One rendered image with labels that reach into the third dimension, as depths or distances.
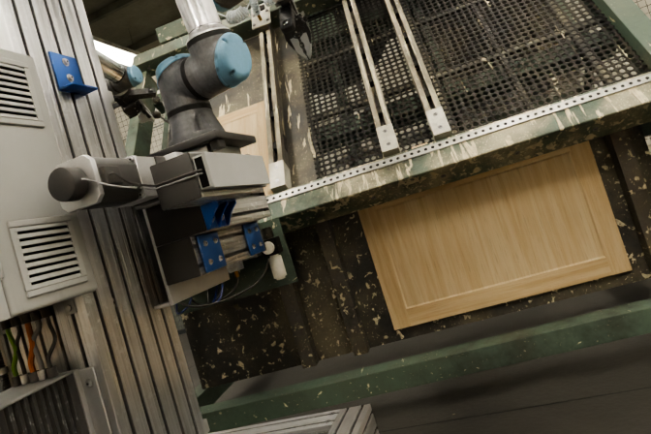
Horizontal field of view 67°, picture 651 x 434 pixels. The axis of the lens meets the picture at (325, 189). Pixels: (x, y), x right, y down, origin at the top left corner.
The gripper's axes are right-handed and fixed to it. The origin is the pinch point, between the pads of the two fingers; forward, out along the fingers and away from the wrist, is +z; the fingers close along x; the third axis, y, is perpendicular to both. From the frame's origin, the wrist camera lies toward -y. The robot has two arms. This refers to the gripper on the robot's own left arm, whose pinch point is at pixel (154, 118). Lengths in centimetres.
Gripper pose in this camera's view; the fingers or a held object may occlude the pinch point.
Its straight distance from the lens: 238.6
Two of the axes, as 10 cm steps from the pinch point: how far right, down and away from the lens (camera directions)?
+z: 3.2, 5.5, 7.7
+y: -8.4, 5.5, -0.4
